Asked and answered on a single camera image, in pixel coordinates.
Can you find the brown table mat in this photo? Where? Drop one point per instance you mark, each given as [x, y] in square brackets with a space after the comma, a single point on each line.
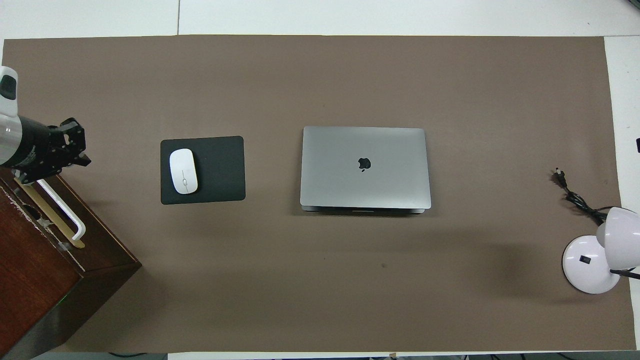
[320, 280]

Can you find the white desk lamp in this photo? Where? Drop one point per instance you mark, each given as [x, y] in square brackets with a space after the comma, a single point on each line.
[585, 260]

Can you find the dark wooden box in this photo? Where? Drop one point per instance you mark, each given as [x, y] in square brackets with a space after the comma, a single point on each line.
[40, 280]

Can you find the white computer mouse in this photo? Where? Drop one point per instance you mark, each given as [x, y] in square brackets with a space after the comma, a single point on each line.
[183, 170]

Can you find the black mouse pad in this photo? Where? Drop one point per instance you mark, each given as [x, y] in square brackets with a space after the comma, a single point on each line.
[220, 170]

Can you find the grey aluminium laptop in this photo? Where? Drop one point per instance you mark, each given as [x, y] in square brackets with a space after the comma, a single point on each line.
[350, 185]

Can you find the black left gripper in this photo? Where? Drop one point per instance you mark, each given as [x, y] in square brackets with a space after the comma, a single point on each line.
[35, 150]

